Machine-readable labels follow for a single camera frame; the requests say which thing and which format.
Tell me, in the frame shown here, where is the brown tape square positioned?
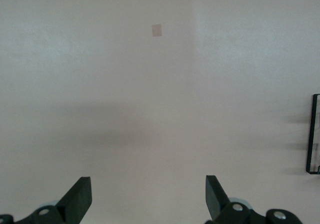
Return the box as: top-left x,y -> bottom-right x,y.
151,23 -> 163,38

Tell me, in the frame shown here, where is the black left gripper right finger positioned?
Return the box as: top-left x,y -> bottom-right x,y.
204,175 -> 304,224

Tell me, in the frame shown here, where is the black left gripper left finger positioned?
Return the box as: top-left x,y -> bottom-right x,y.
0,176 -> 93,224

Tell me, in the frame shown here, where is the black wire cup holder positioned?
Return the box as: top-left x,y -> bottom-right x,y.
305,93 -> 320,175

